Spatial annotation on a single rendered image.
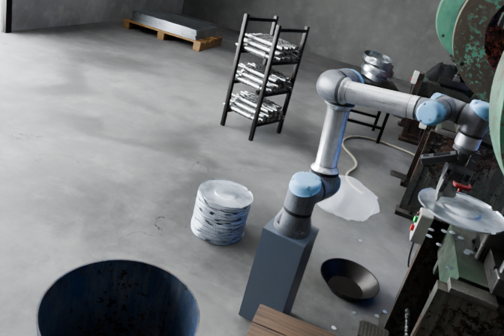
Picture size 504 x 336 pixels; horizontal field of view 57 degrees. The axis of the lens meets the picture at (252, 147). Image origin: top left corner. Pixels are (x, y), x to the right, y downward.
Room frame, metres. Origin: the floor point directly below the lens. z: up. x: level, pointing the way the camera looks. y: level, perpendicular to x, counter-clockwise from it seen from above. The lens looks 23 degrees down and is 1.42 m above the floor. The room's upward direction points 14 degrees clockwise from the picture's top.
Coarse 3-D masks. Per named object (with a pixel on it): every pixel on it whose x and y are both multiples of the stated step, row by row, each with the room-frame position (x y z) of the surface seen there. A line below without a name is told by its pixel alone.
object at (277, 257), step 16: (272, 224) 1.61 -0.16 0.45; (272, 240) 1.55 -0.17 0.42; (288, 240) 1.53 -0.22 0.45; (304, 240) 1.56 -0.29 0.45; (256, 256) 1.57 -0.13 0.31; (272, 256) 1.55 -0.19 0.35; (288, 256) 1.53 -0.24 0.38; (304, 256) 1.57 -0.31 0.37; (256, 272) 1.56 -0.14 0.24; (272, 272) 1.54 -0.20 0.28; (288, 272) 1.52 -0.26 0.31; (256, 288) 1.56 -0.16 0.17; (272, 288) 1.53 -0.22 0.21; (288, 288) 1.51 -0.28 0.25; (256, 304) 1.55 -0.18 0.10; (272, 304) 1.53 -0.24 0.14; (288, 304) 1.57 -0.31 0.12
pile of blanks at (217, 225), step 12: (204, 204) 2.05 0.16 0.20; (204, 216) 2.05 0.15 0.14; (216, 216) 2.04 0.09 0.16; (228, 216) 2.03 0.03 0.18; (240, 216) 2.08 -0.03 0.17; (192, 228) 2.10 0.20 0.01; (204, 228) 2.05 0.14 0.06; (216, 228) 2.03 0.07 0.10; (228, 228) 2.04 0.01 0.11; (240, 228) 2.08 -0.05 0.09; (204, 240) 2.03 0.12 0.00; (216, 240) 2.03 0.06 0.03; (228, 240) 2.05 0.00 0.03
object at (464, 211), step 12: (420, 192) 1.53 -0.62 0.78; (432, 192) 1.55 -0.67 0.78; (456, 192) 1.60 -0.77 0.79; (432, 204) 1.45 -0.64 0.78; (444, 204) 1.46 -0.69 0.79; (456, 204) 1.48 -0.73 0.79; (468, 204) 1.52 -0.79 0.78; (480, 204) 1.54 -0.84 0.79; (444, 216) 1.38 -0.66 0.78; (456, 216) 1.40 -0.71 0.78; (468, 216) 1.40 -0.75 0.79; (480, 216) 1.43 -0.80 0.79; (492, 216) 1.46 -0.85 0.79; (468, 228) 1.33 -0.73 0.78; (480, 228) 1.35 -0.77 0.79; (492, 228) 1.36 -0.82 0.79
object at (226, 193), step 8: (200, 184) 2.18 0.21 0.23; (208, 184) 2.21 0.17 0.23; (216, 184) 2.24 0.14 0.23; (224, 184) 2.26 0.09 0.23; (232, 184) 2.28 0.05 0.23; (240, 184) 2.30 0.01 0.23; (200, 192) 2.10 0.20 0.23; (208, 192) 2.14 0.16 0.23; (216, 192) 2.14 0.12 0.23; (224, 192) 2.17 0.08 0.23; (232, 192) 2.19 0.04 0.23; (240, 192) 2.22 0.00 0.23; (248, 192) 2.24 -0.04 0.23; (208, 200) 2.04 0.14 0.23; (216, 200) 2.07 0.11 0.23; (224, 200) 2.09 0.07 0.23; (232, 200) 2.11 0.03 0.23; (240, 200) 2.13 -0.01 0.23; (248, 200) 2.15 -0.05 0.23
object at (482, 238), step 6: (480, 234) 1.45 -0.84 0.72; (486, 234) 1.40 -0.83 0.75; (498, 234) 1.36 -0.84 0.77; (474, 240) 1.46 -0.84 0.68; (480, 240) 1.42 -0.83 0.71; (486, 240) 1.39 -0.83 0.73; (492, 240) 1.38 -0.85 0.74; (498, 240) 1.38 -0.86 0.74; (474, 246) 1.45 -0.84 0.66; (480, 246) 1.39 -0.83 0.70; (486, 246) 1.38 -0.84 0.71; (492, 246) 1.38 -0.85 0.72; (498, 246) 1.38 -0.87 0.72; (474, 252) 1.42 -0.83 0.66; (480, 252) 1.39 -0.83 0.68; (486, 252) 1.38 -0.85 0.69; (480, 258) 1.38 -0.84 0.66
